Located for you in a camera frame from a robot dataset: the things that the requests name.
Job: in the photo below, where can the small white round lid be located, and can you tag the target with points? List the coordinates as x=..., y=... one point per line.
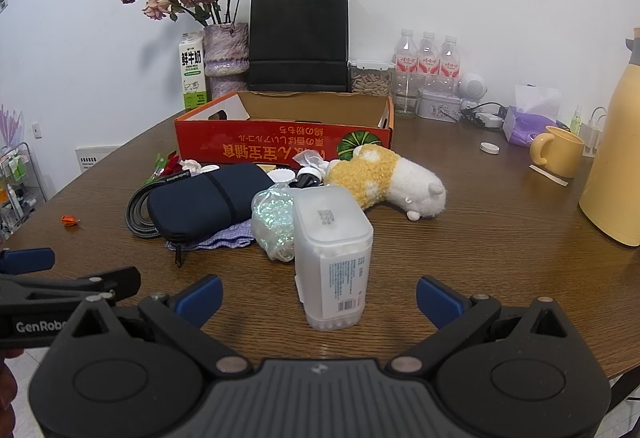
x=489, y=148

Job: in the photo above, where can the red artificial flower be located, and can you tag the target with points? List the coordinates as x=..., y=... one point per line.
x=167, y=168

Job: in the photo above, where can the flat wooden stick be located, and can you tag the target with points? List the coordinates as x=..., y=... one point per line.
x=550, y=175

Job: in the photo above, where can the white charger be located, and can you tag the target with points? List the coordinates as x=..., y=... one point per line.
x=489, y=119

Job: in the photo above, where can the purple knitted cloth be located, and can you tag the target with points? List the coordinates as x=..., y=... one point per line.
x=225, y=238

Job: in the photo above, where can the clear seed container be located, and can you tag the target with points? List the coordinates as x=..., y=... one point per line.
x=370, y=81

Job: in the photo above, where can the clear water bottle red label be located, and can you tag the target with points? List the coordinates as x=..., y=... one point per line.
x=406, y=53
x=450, y=58
x=428, y=56

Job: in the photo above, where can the orange cardboard box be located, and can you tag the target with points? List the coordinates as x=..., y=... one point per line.
x=260, y=143

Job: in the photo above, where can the purple mottled vase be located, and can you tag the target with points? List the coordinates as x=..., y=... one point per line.
x=225, y=53

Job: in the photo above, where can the navy fabric pouch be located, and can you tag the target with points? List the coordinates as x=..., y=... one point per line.
x=200, y=203

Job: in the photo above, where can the metal storage rack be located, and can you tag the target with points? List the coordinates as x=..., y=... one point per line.
x=20, y=188

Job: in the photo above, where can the brown wooden desktop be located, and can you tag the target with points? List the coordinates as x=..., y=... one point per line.
x=500, y=243

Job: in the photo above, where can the clear glass cup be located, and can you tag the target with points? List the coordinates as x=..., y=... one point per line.
x=406, y=96

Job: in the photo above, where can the small green spray bottle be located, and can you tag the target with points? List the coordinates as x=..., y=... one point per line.
x=576, y=121

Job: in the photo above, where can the small orange object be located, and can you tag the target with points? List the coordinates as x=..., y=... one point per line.
x=70, y=220

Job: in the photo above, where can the black paper bag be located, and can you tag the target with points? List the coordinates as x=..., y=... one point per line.
x=300, y=33

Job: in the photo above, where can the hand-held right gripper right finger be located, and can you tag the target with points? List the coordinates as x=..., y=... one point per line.
x=440, y=303

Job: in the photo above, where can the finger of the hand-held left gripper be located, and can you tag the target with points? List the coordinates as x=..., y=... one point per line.
x=27, y=260
x=60, y=285

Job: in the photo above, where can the white tissue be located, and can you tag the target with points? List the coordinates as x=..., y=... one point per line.
x=310, y=161

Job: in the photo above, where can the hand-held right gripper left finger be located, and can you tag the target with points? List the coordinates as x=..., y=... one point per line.
x=202, y=300

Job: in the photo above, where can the white round device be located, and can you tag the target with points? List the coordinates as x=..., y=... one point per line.
x=472, y=88

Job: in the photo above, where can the white bottle cap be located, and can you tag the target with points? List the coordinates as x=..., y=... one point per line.
x=281, y=176

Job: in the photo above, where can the white green milk carton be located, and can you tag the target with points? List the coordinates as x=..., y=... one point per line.
x=192, y=68

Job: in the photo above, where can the iridescent glitter bag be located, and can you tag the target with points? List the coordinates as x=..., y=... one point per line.
x=272, y=223

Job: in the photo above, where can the white tin box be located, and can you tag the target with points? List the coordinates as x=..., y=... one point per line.
x=439, y=106

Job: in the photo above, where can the white wall socket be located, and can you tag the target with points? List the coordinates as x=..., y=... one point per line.
x=36, y=129

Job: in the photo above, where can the yellow white plush toy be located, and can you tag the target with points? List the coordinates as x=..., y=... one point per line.
x=380, y=178

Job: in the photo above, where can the yellow thermos jug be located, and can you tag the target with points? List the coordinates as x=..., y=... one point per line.
x=615, y=143

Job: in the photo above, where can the yellow mug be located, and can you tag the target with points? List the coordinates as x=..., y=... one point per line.
x=557, y=151

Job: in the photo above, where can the purple tissue box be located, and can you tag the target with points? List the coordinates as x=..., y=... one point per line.
x=525, y=126

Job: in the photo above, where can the translucent cotton swab container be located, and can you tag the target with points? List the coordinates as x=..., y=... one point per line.
x=330, y=268

